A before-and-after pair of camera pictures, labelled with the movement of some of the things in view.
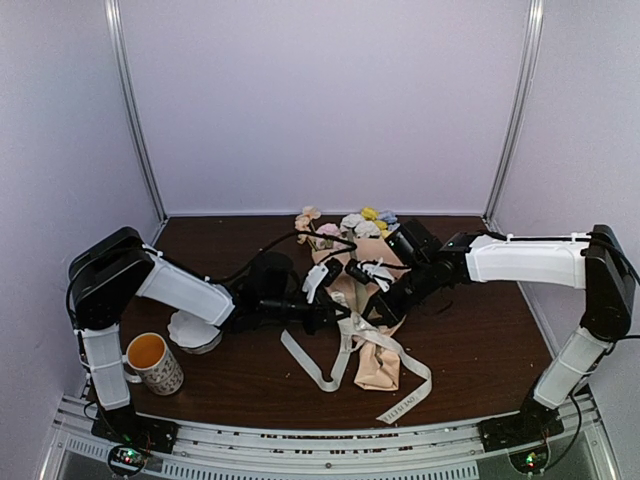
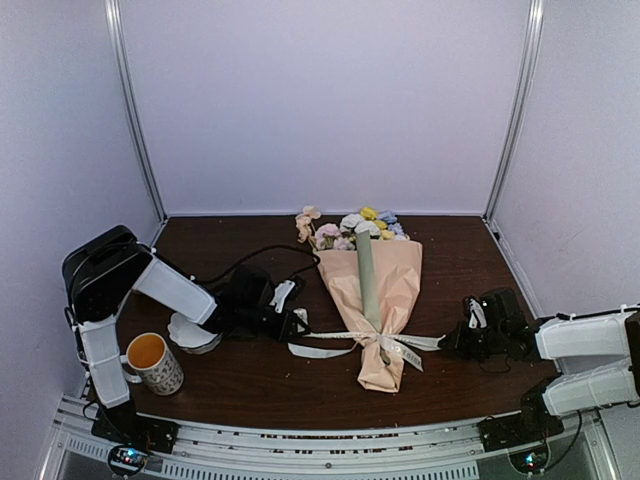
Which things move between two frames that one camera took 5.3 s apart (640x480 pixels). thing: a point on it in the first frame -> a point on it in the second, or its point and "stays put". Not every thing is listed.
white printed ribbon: x=360 y=332 -> x=395 y=343
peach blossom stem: x=305 y=227 stays put
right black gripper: x=392 y=315 -> x=457 y=342
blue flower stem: x=390 y=218 stays put
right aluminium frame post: x=523 y=93 stays put
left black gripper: x=320 y=317 -> x=282 y=332
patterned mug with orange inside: x=149 y=361 stays put
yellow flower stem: x=372 y=214 stays put
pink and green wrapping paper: x=349 y=269 stays put
